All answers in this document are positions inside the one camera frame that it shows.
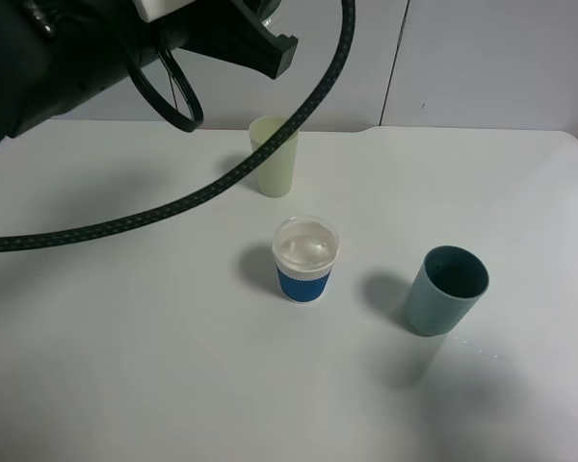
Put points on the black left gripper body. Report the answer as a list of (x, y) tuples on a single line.
[(202, 27)]

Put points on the white blue-sleeve paper cup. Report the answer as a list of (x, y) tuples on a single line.
[(305, 249)]

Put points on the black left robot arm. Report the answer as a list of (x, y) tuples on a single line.
[(57, 55)]

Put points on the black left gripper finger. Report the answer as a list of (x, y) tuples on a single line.
[(255, 46)]

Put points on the pale green plastic cup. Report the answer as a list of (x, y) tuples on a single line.
[(275, 175)]

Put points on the teal plastic cup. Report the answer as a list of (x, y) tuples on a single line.
[(448, 284)]

